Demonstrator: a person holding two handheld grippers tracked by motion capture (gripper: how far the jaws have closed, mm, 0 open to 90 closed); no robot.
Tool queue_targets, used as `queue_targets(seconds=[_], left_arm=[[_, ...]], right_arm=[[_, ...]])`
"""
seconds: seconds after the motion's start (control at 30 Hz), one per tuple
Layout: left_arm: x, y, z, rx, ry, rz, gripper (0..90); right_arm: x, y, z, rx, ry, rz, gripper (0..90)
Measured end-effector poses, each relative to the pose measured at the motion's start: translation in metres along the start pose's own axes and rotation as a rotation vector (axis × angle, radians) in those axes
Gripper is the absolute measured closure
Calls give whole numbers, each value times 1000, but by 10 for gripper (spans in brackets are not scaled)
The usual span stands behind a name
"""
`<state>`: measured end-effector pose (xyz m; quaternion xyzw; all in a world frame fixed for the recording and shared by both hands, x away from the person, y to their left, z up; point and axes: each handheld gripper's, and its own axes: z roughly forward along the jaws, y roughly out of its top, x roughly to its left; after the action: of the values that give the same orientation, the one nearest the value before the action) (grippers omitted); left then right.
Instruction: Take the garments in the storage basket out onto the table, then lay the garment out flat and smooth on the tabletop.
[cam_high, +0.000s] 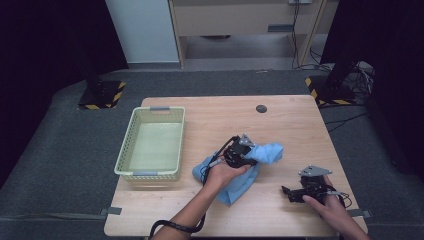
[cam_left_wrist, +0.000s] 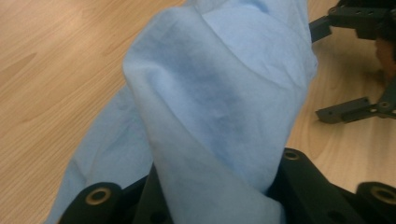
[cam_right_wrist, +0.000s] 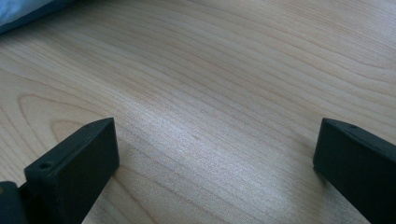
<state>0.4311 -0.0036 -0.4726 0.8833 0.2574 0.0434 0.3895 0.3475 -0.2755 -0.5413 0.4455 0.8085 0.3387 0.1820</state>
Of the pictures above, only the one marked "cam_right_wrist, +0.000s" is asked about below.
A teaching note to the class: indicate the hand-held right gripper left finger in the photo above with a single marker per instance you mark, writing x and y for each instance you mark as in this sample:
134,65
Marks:
74,168

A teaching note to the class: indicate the light blue shirt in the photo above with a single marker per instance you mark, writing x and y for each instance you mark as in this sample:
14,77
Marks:
21,11

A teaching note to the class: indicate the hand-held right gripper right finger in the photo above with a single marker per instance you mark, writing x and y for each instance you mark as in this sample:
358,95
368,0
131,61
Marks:
358,168

